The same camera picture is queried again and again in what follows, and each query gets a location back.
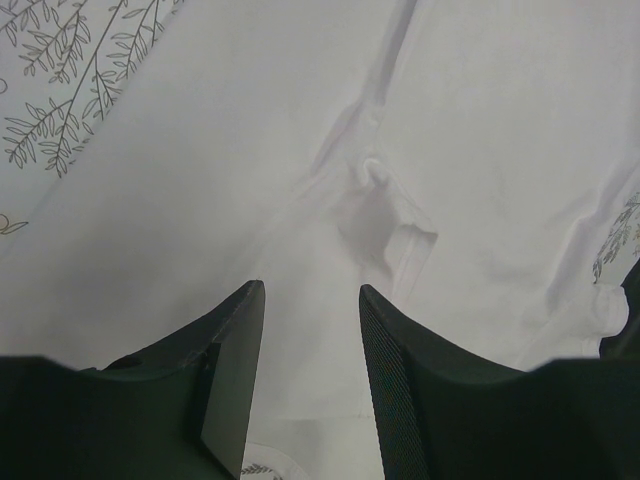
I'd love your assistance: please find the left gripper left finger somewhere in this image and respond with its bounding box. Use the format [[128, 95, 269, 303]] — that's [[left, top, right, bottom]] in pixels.
[[1, 280, 264, 479]]

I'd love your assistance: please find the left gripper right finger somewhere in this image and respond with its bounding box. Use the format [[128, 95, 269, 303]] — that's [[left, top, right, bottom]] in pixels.
[[359, 285, 639, 479]]

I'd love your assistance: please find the white t shirt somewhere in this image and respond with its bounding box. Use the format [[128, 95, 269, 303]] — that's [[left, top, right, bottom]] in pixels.
[[1, 1, 639, 479]]

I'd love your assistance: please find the floral table cloth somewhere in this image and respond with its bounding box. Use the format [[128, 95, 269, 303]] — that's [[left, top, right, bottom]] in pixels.
[[1, 0, 190, 256]]

